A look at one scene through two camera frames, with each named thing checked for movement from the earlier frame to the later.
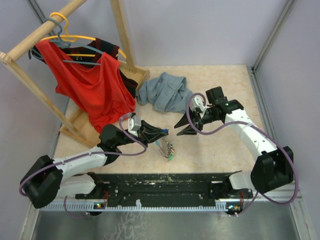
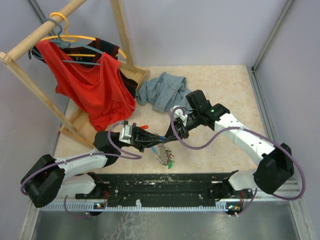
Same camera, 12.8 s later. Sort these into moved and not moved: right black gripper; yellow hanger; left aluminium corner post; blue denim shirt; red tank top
Moved: right black gripper
Not moved: red tank top; left aluminium corner post; yellow hanger; blue denim shirt
